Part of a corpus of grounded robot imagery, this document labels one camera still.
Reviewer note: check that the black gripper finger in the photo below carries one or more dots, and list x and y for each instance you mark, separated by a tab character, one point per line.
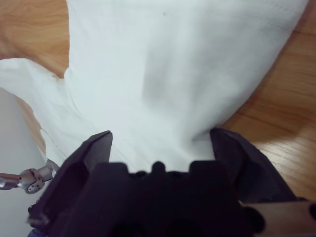
247	168
71	172

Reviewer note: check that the white t-shirt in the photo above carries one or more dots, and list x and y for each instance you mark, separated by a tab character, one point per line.
160	74

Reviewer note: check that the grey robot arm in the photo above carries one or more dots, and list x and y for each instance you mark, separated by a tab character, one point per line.
32	177

